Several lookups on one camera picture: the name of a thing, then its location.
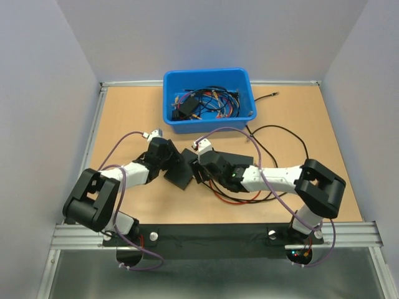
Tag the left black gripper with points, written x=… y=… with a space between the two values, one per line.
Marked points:
x=174 y=156

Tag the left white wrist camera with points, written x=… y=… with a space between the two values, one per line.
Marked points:
x=157 y=133

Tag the front aluminium frame rail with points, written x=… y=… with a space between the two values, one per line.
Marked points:
x=348 y=235

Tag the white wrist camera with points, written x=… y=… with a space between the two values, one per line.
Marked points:
x=157 y=133
x=202 y=146

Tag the black network switch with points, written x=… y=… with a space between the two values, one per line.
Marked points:
x=181 y=174
x=238 y=159

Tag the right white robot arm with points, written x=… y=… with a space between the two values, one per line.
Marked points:
x=310 y=192

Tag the aluminium table edge rail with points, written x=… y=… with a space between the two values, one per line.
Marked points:
x=94 y=128

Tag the blue plastic bin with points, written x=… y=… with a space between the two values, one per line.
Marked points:
x=225 y=99

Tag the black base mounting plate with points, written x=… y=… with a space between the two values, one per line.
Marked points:
x=222 y=241

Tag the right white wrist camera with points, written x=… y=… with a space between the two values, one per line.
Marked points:
x=202 y=146

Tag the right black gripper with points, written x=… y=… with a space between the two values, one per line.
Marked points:
x=196 y=167

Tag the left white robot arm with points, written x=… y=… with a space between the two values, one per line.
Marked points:
x=91 y=202

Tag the black power adapter in bin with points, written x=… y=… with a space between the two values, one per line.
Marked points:
x=185 y=110

